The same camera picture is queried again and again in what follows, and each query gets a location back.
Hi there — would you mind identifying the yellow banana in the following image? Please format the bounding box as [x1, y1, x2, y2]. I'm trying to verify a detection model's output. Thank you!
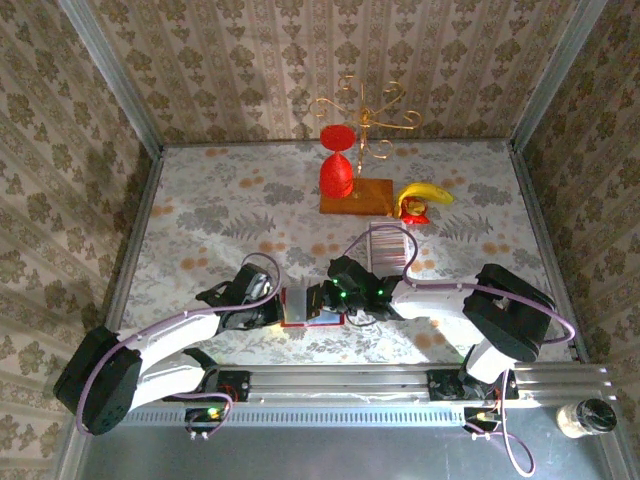
[396, 181, 457, 214]

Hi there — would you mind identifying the aluminium mounting rail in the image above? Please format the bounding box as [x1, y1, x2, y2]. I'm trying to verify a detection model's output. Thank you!
[134, 363, 619, 405]

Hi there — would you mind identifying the white card tray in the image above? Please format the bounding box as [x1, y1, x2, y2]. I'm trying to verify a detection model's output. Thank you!
[366, 219, 417, 278]

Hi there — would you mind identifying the red yellow toy figure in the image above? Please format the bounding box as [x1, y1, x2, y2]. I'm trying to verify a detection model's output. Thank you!
[394, 196, 433, 226]

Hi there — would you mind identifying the glass jar black lid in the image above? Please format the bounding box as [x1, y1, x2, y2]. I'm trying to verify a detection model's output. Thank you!
[555, 397, 619, 441]

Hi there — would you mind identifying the red hourglass-shaped ornament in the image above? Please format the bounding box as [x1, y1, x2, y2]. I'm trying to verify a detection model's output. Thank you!
[318, 124, 358, 199]

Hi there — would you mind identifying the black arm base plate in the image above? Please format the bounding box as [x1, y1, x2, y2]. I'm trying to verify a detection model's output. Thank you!
[169, 367, 252, 403]
[426, 368, 520, 402]

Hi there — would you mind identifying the small connector board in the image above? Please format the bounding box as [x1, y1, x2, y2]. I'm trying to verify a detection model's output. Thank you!
[461, 405, 504, 442]
[184, 405, 224, 442]

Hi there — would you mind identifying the perforated grey cable duct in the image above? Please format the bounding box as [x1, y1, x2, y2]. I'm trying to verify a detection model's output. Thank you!
[127, 402, 467, 427]

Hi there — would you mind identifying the gold wire stand wooden base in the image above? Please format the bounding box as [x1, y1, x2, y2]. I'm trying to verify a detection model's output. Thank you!
[307, 74, 424, 218]

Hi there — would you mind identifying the aluminium corner post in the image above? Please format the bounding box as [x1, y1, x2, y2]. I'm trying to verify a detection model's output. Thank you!
[508, 0, 609, 151]
[58, 0, 167, 151]

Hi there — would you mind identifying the stack of credit cards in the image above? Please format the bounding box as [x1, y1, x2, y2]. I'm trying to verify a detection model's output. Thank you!
[370, 224, 407, 276]

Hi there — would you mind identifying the aluminium table side rail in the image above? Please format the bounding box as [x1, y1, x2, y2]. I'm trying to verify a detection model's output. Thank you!
[102, 144, 169, 334]
[509, 142, 592, 364]

